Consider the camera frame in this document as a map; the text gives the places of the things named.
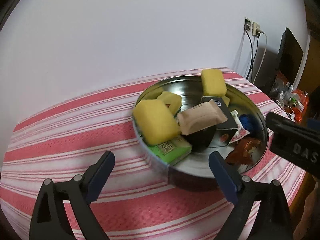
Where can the red-brown snack packet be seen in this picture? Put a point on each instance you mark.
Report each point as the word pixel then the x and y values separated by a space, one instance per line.
pixel 243 150

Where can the black carton with emblem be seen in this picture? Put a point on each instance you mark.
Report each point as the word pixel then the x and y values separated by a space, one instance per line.
pixel 202 137

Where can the white paper packet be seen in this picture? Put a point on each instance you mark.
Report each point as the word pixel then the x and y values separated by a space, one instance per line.
pixel 234 116

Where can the cluster of small bottles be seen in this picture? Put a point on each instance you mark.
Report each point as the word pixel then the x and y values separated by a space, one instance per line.
pixel 285 91

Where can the red and white sachet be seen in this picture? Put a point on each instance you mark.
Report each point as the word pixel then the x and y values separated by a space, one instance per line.
pixel 240 133

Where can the person's right forearm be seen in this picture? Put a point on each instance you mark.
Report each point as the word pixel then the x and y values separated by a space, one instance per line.
pixel 311 205

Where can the green packet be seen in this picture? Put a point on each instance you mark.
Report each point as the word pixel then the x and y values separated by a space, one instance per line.
pixel 172 150

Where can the wall socket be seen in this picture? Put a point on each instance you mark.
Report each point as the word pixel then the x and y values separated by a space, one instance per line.
pixel 248 24

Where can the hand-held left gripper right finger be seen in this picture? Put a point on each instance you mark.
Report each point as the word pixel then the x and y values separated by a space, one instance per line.
pixel 222 175

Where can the black monitor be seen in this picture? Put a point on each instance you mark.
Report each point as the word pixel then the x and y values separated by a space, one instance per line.
pixel 290 55

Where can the white plug adapter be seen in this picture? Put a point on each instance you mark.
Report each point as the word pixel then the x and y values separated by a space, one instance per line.
pixel 257 30

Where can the yellow sponge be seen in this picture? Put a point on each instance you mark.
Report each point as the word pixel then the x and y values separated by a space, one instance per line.
pixel 155 120
pixel 212 82
pixel 170 99
pixel 226 100

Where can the round metal tin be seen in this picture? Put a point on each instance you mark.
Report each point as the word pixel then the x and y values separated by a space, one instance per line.
pixel 197 168

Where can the red striped cloth-covered desktop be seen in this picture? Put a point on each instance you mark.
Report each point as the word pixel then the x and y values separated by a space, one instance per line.
pixel 62 135

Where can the wooden door frame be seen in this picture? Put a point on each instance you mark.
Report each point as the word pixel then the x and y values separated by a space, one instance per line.
pixel 312 60

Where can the beige paper packet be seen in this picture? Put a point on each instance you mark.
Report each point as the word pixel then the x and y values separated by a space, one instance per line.
pixel 200 117

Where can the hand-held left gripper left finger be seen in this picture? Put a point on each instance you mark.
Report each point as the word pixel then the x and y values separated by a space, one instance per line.
pixel 100 175

